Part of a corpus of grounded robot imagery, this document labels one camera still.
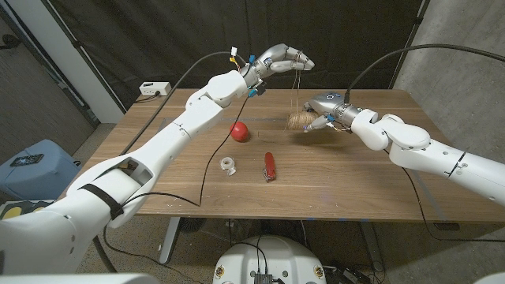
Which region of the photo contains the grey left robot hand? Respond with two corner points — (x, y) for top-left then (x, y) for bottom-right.
(239, 43), (316, 90)

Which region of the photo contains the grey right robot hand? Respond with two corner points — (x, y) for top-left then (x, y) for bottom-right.
(302, 92), (363, 133)

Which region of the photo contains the brown jute twine spool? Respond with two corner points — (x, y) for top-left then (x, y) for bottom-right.
(283, 50), (320, 132)

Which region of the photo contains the red ball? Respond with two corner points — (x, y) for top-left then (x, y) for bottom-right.
(229, 121), (250, 143)

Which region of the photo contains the red swiss knife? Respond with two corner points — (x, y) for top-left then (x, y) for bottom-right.
(262, 151), (277, 183)

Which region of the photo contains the small white tape roll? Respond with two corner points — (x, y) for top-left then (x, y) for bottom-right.
(219, 156), (238, 177)

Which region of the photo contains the black backdrop stand pole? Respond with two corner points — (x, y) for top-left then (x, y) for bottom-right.
(388, 0), (431, 91)
(41, 0), (128, 114)

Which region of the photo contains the black backdrop curtain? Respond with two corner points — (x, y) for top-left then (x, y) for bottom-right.
(41, 0), (425, 111)

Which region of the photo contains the white power box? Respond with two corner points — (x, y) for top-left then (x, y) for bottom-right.
(139, 81), (173, 97)

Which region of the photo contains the grey metal table leg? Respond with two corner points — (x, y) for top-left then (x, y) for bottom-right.
(358, 220), (386, 273)
(159, 216), (183, 264)

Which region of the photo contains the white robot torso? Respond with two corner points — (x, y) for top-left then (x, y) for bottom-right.
(212, 235), (327, 284)

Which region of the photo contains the black floor power strip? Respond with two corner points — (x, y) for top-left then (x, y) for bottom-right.
(323, 266), (372, 284)

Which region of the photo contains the black ribbed round object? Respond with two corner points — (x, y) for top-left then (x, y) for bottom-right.
(179, 217), (207, 234)

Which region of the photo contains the blue plastic container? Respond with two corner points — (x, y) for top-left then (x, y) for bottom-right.
(0, 139), (82, 201)

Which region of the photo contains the black phone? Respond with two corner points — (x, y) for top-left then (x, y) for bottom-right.
(9, 153), (45, 167)

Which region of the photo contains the black shoe yellow insole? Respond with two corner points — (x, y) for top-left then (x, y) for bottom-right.
(0, 204), (23, 220)
(21, 200), (45, 213)

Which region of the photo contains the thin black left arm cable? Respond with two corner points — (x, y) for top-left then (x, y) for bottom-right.
(103, 96), (250, 284)

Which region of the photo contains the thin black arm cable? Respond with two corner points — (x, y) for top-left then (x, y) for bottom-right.
(401, 166), (505, 242)
(103, 96), (250, 284)

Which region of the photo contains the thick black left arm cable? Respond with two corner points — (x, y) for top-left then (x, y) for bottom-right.
(91, 50), (248, 274)

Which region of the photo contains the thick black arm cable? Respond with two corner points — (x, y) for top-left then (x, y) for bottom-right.
(91, 50), (248, 274)
(343, 43), (505, 104)

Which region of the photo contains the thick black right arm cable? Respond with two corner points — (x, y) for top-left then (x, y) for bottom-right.
(343, 43), (505, 104)

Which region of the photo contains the black power cord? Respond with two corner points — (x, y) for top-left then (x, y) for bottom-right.
(133, 91), (162, 104)

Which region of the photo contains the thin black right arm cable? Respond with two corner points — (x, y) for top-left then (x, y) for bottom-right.
(401, 166), (505, 242)

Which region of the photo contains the black door handle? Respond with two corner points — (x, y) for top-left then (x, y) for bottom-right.
(0, 34), (23, 50)

